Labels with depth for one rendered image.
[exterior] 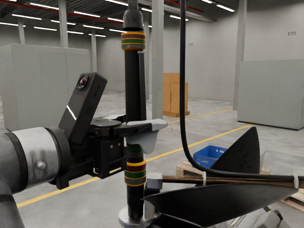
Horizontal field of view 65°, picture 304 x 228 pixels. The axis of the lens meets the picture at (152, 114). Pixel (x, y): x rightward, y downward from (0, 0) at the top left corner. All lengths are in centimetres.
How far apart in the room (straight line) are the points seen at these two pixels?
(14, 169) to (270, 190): 32
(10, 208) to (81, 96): 17
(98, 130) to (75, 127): 3
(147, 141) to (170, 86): 844
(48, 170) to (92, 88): 13
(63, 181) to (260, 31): 1334
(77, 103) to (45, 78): 636
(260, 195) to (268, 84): 742
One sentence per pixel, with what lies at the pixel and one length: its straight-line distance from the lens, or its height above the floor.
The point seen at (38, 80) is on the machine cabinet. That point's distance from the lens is 667.
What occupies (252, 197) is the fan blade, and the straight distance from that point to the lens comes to 39.
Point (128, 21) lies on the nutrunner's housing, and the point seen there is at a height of 166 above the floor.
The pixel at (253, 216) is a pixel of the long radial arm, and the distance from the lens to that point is 86.
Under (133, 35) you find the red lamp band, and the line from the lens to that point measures 43.
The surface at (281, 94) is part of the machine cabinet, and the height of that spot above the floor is 99.
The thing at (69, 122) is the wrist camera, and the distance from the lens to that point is 36.
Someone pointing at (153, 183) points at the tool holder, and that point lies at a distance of 47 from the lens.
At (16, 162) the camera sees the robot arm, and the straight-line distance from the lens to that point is 31.
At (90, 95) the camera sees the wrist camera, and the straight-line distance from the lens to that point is 36.
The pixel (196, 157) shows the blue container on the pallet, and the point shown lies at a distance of 369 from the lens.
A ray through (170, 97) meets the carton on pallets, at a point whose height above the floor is 71.
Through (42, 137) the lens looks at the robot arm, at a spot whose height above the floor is 149.
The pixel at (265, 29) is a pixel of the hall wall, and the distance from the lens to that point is 1348.
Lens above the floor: 157
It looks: 10 degrees down
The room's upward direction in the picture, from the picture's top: straight up
